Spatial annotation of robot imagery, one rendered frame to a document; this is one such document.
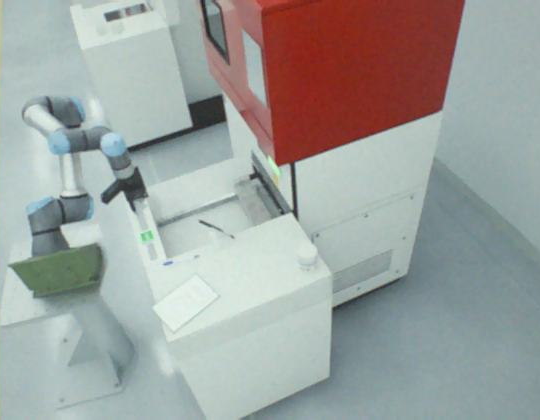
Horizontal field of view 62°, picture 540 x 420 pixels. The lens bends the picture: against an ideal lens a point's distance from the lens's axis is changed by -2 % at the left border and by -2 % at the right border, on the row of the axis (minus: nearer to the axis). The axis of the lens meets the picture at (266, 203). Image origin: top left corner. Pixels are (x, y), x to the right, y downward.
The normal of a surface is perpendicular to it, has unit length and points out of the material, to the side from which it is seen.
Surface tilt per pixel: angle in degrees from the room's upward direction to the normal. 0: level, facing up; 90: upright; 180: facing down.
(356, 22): 90
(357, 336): 0
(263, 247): 0
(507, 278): 0
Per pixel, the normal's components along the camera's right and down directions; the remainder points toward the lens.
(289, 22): 0.39, 0.63
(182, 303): -0.09, -0.69
